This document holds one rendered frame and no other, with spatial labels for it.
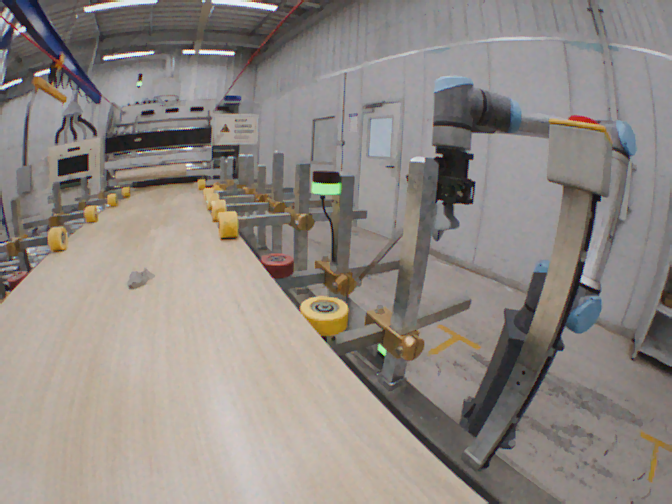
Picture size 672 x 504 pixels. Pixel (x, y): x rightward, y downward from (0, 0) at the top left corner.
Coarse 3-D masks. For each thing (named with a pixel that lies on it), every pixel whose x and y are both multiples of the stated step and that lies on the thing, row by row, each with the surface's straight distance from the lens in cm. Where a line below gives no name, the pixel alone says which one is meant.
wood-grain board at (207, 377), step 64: (192, 192) 223; (64, 256) 103; (128, 256) 86; (192, 256) 78; (0, 320) 74; (64, 320) 60; (128, 320) 53; (192, 320) 49; (256, 320) 47; (0, 384) 53; (64, 384) 44; (128, 384) 39; (192, 384) 37; (256, 384) 35; (320, 384) 35; (0, 448) 43; (64, 448) 36; (128, 448) 33; (192, 448) 30; (256, 448) 29; (320, 448) 29; (384, 448) 30
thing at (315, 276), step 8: (352, 264) 82; (360, 264) 82; (368, 264) 82; (384, 264) 85; (392, 264) 87; (296, 272) 75; (304, 272) 75; (312, 272) 75; (320, 272) 75; (352, 272) 80; (360, 272) 81; (376, 272) 84; (280, 280) 71; (288, 280) 72; (296, 280) 73; (304, 280) 74; (312, 280) 74; (320, 280) 76; (288, 288) 72
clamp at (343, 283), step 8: (320, 264) 78; (328, 264) 78; (328, 272) 74; (328, 280) 74; (336, 280) 71; (344, 280) 70; (352, 280) 71; (328, 288) 75; (336, 288) 71; (344, 288) 71; (352, 288) 72
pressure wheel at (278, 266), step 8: (264, 256) 72; (272, 256) 73; (280, 256) 73; (288, 256) 72; (264, 264) 68; (272, 264) 67; (280, 264) 67; (288, 264) 68; (272, 272) 68; (280, 272) 67; (288, 272) 68
